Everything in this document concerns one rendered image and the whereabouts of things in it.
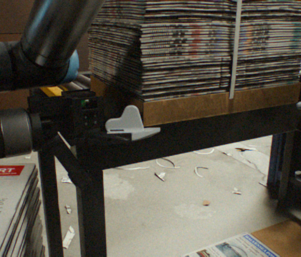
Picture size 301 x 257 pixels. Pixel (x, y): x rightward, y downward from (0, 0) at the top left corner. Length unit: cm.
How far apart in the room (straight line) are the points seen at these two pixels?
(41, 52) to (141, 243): 128
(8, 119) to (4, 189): 20
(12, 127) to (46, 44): 14
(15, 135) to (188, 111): 30
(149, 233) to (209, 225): 30
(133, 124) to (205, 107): 15
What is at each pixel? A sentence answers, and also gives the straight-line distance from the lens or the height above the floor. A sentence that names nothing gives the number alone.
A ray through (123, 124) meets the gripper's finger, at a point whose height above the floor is 82.
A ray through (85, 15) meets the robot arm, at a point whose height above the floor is 99.
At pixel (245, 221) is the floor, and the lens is 187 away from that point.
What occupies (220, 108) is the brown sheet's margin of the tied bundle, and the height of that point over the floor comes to 82.
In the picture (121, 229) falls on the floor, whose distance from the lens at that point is 176.
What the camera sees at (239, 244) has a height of 1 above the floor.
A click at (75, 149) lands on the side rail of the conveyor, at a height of 73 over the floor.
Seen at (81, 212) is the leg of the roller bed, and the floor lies 59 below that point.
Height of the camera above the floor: 99
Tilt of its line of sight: 18 degrees down
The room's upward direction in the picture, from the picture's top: straight up
